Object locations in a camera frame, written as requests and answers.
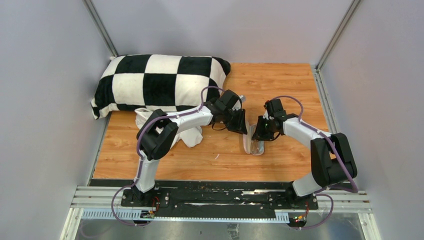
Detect white crumpled cloth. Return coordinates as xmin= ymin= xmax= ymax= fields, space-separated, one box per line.
xmin=135 ymin=107 xmax=203 ymax=148

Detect pink glasses case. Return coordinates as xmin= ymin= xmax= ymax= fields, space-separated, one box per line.
xmin=242 ymin=124 xmax=265 ymax=156

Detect black white checkered pillow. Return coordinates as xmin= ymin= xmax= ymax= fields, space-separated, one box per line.
xmin=90 ymin=54 xmax=231 ymax=120

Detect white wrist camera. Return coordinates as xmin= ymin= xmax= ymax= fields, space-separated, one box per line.
xmin=239 ymin=95 xmax=246 ymax=103
xmin=262 ymin=111 xmax=270 ymax=120

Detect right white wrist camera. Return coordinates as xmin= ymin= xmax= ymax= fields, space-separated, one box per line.
xmin=262 ymin=111 xmax=270 ymax=120

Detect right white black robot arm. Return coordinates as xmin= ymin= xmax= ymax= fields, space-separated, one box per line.
xmin=245 ymin=96 xmax=359 ymax=209

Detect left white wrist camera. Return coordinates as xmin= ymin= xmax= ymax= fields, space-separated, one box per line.
xmin=239 ymin=95 xmax=246 ymax=103

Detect aluminium slotted rail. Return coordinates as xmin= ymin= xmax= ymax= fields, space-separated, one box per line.
xmin=71 ymin=187 xmax=373 ymax=224

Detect left aluminium frame post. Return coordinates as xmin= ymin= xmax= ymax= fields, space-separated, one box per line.
xmin=82 ymin=0 xmax=119 ymax=57

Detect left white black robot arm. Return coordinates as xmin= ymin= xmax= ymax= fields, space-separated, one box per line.
xmin=131 ymin=90 xmax=249 ymax=207

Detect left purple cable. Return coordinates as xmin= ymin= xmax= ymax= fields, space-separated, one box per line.
xmin=110 ymin=85 xmax=233 ymax=227

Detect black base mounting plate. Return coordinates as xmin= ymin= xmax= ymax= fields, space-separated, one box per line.
xmin=121 ymin=180 xmax=315 ymax=216

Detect aluminium frame post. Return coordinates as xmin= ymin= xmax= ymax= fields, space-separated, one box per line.
xmin=82 ymin=0 xmax=119 ymax=57
xmin=315 ymin=0 xmax=362 ymax=72

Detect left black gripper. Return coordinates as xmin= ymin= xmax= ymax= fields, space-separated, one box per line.
xmin=222 ymin=107 xmax=248 ymax=135

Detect amber transparent sunglasses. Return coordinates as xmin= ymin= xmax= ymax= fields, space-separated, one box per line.
xmin=250 ymin=140 xmax=265 ymax=156

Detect right aluminium frame post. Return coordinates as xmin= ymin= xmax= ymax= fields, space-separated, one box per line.
xmin=315 ymin=0 xmax=362 ymax=72

